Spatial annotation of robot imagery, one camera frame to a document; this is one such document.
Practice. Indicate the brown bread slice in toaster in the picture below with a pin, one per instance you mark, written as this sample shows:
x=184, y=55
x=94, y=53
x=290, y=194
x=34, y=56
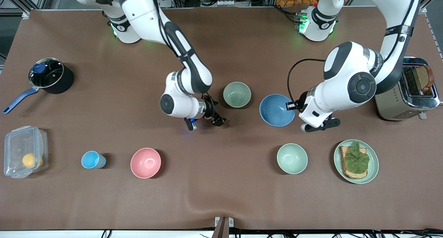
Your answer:
x=424, y=77

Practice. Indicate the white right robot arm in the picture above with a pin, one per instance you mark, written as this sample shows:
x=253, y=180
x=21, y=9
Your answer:
x=180, y=103

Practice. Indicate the yellow lemon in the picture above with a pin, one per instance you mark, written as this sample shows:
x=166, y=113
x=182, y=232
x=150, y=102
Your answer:
x=29, y=160

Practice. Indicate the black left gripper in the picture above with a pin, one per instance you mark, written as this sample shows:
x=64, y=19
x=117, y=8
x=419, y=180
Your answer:
x=299, y=104

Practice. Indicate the blue bowl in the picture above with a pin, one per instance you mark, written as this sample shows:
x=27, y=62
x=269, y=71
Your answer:
x=277, y=110

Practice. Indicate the pale green plate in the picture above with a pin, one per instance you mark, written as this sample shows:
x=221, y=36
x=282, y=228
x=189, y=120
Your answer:
x=373, y=168

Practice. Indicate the green lettuce leaf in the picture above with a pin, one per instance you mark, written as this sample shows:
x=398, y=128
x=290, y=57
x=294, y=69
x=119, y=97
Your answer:
x=357, y=160

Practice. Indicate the white power strip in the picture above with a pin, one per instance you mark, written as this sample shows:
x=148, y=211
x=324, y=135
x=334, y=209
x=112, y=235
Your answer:
x=233, y=2

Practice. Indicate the glass lid with blue knob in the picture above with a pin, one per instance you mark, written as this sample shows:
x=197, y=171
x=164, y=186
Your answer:
x=46, y=73

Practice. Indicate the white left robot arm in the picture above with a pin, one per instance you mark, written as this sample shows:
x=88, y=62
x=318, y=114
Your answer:
x=346, y=89

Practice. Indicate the pink bowl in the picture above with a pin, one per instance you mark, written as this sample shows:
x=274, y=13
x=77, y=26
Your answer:
x=145, y=162

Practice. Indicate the pale green bowl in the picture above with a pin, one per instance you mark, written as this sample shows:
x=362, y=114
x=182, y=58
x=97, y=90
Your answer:
x=237, y=95
x=292, y=158

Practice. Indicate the clear plastic lidded container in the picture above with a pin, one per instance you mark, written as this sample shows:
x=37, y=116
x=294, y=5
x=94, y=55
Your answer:
x=17, y=144

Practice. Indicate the brown table cover sheet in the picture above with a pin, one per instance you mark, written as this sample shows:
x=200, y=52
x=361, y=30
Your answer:
x=221, y=161

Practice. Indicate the toasted bread slice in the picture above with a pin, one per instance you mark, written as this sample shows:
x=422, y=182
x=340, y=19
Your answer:
x=351, y=175

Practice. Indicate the light blue cup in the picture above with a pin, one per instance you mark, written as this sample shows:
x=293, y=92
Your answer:
x=90, y=160

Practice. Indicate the metal table edge bracket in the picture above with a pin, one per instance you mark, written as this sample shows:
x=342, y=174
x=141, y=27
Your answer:
x=218, y=221

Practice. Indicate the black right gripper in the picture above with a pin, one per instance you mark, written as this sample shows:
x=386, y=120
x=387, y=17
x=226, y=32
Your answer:
x=209, y=109

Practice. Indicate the beige chrome toaster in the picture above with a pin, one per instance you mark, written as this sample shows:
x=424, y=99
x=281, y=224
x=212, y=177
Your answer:
x=408, y=106

